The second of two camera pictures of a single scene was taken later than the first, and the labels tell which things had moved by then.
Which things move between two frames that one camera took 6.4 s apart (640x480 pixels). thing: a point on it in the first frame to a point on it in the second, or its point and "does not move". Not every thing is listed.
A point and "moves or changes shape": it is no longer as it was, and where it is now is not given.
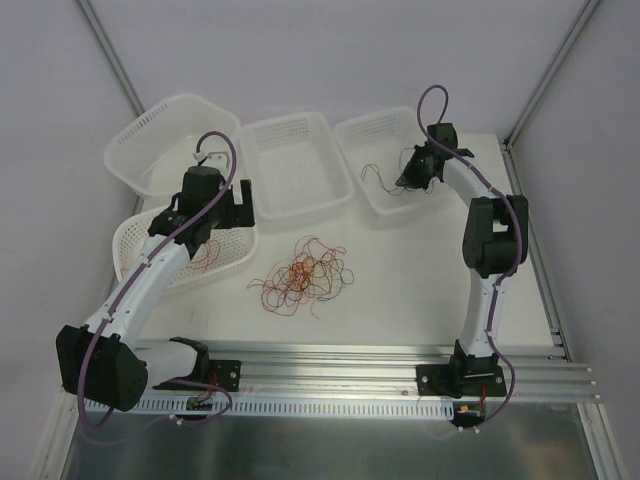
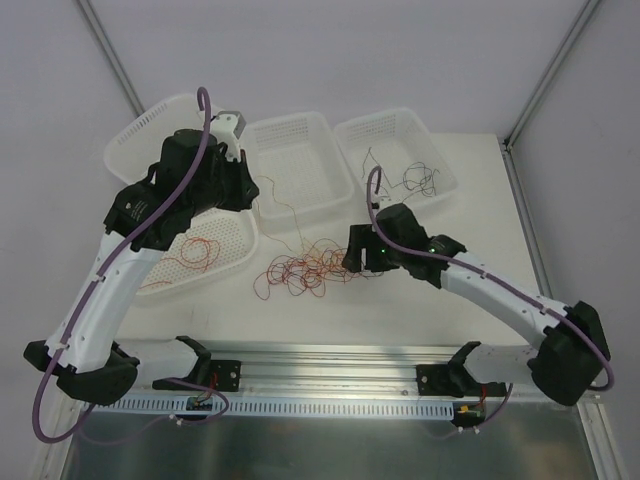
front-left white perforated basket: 221,250 does not move
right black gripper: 417,167 to 358,248
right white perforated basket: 378,144 does not move
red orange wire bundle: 313,274 moves or changes shape
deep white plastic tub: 153,151 does not move
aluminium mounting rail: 324,369 does not move
